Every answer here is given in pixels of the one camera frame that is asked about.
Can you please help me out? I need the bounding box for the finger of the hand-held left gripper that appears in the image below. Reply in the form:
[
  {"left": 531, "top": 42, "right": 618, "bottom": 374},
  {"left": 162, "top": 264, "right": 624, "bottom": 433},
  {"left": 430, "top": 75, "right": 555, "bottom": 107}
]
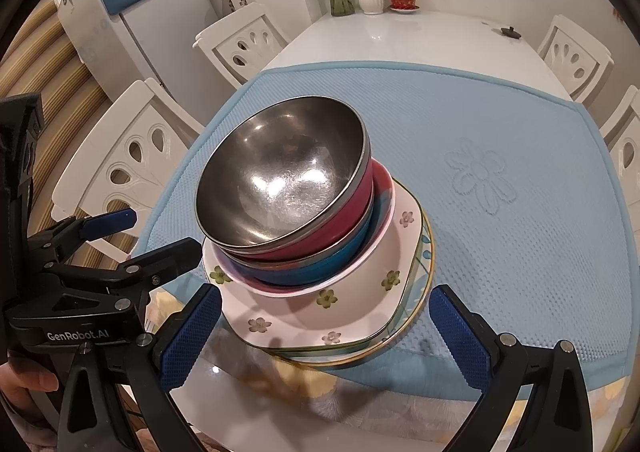
[
  {"left": 30, "top": 208, "right": 138, "bottom": 263},
  {"left": 107, "top": 237, "right": 203, "bottom": 295}
]

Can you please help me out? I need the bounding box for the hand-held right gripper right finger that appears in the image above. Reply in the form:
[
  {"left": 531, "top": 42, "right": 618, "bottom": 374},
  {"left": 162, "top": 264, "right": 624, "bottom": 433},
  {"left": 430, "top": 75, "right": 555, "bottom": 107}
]
[{"left": 429, "top": 284, "right": 608, "bottom": 452}]

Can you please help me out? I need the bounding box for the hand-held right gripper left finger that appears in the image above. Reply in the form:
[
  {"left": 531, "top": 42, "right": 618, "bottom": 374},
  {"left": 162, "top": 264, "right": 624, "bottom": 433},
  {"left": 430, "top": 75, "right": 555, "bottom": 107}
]
[{"left": 57, "top": 282, "right": 224, "bottom": 452}]

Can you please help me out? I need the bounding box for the round gold-rimmed flower plate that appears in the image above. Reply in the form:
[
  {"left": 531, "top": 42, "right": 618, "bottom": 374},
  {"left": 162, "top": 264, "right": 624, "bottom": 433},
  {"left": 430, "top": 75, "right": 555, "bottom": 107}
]
[{"left": 270, "top": 212, "right": 437, "bottom": 369}]

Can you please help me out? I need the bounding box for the hexagonal tree print plate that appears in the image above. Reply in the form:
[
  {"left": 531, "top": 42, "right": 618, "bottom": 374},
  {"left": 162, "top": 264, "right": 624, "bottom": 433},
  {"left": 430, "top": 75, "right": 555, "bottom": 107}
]
[{"left": 202, "top": 177, "right": 426, "bottom": 350}]

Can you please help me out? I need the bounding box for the blue stainless steel bowl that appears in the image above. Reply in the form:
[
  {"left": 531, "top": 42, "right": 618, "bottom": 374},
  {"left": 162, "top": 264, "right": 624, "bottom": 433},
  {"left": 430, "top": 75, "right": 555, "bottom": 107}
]
[{"left": 227, "top": 212, "right": 373, "bottom": 285}]

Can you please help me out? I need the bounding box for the red stainless steel bowl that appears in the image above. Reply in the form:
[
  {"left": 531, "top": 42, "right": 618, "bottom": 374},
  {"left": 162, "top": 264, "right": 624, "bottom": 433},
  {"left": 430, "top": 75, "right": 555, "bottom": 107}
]
[{"left": 194, "top": 94, "right": 376, "bottom": 263}]

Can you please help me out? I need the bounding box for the pink dotted bowl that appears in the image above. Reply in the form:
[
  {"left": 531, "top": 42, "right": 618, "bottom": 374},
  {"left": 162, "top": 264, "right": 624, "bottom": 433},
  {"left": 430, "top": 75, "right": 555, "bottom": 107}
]
[{"left": 220, "top": 159, "right": 396, "bottom": 295}]

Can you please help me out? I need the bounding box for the person's left hand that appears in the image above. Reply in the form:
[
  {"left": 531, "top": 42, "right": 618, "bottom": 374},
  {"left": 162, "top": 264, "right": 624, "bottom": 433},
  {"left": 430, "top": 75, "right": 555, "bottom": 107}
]
[{"left": 0, "top": 349, "right": 63, "bottom": 438}]

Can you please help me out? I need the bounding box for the floral table cover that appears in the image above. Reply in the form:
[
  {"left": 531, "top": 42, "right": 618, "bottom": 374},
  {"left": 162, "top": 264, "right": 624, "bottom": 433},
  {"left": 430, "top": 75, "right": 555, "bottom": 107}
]
[{"left": 145, "top": 289, "right": 631, "bottom": 452}]

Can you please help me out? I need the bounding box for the white refrigerator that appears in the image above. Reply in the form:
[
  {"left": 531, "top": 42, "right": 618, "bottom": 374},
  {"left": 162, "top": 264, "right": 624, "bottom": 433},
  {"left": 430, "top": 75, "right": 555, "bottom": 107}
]
[{"left": 50, "top": 0, "right": 221, "bottom": 95}]

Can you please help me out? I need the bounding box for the light blue table mat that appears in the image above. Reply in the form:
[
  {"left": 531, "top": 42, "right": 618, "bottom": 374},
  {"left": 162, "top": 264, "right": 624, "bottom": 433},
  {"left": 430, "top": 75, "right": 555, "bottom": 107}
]
[{"left": 132, "top": 61, "right": 640, "bottom": 403}]

